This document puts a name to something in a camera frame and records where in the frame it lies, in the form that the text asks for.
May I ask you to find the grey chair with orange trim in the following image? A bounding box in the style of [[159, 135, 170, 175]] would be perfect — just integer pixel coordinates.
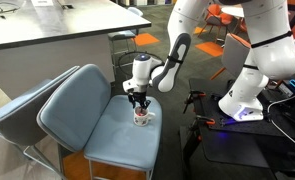
[[209, 32, 252, 81]]

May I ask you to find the white cable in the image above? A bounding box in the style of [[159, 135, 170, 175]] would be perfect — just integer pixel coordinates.
[[266, 92, 295, 153]]

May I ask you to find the orange lounge chair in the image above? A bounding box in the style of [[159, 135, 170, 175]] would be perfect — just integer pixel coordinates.
[[198, 3, 235, 38]]

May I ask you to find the grey bar stool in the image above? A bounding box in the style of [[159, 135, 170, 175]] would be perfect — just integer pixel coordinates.
[[107, 6, 145, 80]]

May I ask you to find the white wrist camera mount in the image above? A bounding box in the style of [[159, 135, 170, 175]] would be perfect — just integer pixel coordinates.
[[122, 79, 149, 95]]

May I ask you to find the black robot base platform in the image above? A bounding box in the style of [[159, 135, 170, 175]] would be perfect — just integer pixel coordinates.
[[179, 77, 295, 180]]

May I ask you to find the thin black cable on counter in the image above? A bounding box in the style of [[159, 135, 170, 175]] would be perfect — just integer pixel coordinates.
[[0, 2, 21, 20]]

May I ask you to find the light blue cushioned chair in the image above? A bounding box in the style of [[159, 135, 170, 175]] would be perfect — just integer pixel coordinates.
[[36, 63, 164, 180]]

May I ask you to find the grey kitchen island counter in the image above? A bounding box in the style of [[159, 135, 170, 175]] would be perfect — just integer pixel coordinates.
[[0, 0, 152, 101]]

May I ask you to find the white ceramic mug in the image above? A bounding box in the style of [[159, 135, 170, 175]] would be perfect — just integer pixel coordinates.
[[132, 106, 156, 128]]

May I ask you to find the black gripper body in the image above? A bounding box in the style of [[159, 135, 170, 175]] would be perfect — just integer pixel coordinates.
[[127, 92, 148, 103]]

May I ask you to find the blue chair with grey back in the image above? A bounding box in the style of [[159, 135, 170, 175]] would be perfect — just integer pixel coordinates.
[[0, 65, 81, 180]]

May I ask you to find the black clamp with orange handle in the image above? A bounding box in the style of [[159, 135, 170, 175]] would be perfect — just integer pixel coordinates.
[[188, 114, 217, 142], [182, 90, 207, 115]]

